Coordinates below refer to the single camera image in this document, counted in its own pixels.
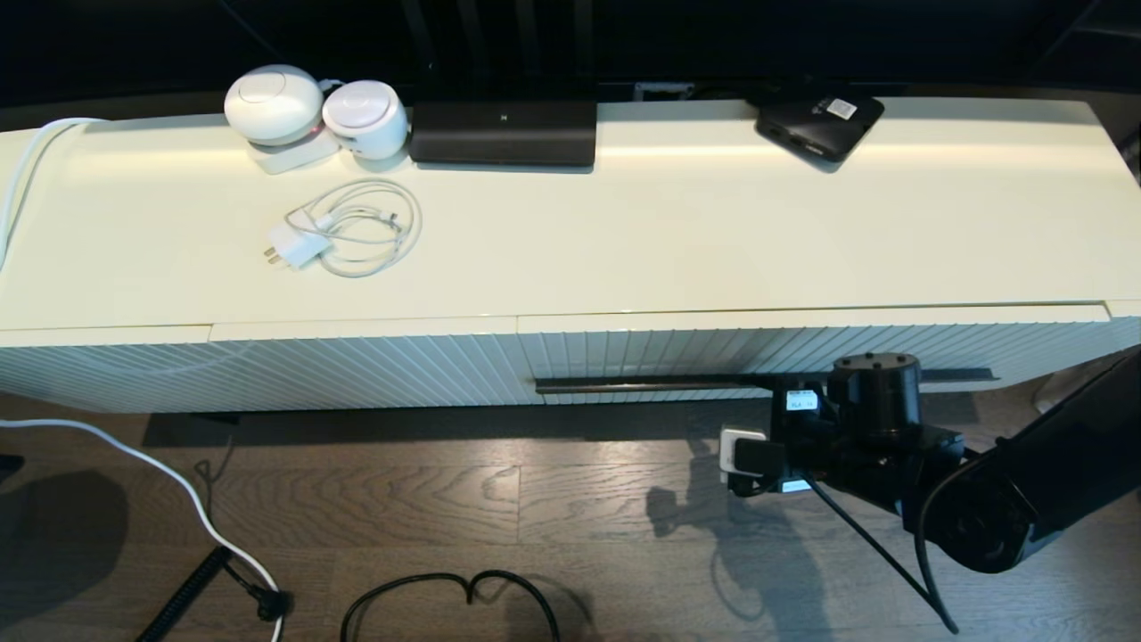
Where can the white charger plug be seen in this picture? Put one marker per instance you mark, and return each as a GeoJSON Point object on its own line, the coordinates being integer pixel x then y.
{"type": "Point", "coordinates": [299, 244]}

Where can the small white round device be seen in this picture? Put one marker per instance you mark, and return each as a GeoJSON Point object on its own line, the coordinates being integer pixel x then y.
{"type": "Point", "coordinates": [364, 114]}

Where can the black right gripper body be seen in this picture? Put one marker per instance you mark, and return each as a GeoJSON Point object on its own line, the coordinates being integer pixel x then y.
{"type": "Point", "coordinates": [807, 437]}

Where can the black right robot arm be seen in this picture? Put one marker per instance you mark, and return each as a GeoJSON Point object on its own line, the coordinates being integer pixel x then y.
{"type": "Point", "coordinates": [874, 401]}

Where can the black set-top box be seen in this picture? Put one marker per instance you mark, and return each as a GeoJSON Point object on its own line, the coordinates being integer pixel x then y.
{"type": "Point", "coordinates": [816, 127]}

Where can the white ribbed drawer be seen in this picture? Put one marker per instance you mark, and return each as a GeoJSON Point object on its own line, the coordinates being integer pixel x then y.
{"type": "Point", "coordinates": [669, 352]}

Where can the white flat device base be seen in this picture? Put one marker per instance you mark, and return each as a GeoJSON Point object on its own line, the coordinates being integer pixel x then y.
{"type": "Point", "coordinates": [294, 158]}

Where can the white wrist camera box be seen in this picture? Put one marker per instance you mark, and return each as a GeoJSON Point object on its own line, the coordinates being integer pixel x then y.
{"type": "Point", "coordinates": [733, 450]}

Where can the white wall socket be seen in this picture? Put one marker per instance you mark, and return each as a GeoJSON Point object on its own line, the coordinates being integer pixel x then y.
{"type": "Point", "coordinates": [661, 91]}

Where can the white ribbed cabinet front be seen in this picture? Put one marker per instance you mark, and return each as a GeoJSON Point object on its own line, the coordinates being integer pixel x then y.
{"type": "Point", "coordinates": [98, 370]}
{"type": "Point", "coordinates": [374, 370]}

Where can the large white round device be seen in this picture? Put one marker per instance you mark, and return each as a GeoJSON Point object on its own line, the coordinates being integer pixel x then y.
{"type": "Point", "coordinates": [273, 103]}

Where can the white ribbed TV cabinet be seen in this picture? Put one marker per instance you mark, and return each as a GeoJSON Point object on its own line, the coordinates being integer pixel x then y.
{"type": "Point", "coordinates": [579, 250]}

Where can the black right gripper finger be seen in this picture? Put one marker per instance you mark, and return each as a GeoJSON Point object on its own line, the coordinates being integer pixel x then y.
{"type": "Point", "coordinates": [760, 382]}

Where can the black router box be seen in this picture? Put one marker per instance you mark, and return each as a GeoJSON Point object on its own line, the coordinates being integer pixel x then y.
{"type": "Point", "coordinates": [504, 134]}

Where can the grey fabric cushion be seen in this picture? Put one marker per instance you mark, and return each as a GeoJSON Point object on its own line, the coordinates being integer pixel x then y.
{"type": "Point", "coordinates": [1056, 392]}

